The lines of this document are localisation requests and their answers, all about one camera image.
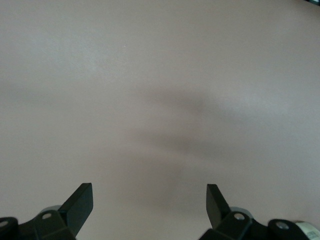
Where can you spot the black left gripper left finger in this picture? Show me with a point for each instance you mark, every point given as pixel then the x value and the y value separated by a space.
pixel 50 227

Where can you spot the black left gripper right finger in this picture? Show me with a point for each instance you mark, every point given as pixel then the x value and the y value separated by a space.
pixel 237 227

